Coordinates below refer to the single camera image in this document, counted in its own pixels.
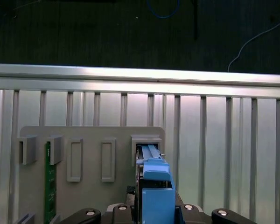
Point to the green RAM stick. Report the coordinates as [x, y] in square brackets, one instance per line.
[51, 186]

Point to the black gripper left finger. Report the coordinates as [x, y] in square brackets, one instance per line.
[122, 214]

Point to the hard disk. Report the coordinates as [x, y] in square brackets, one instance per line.
[157, 205]

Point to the grey parts rack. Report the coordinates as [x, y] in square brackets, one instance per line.
[88, 193]

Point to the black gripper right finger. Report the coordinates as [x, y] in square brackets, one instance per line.
[191, 214]

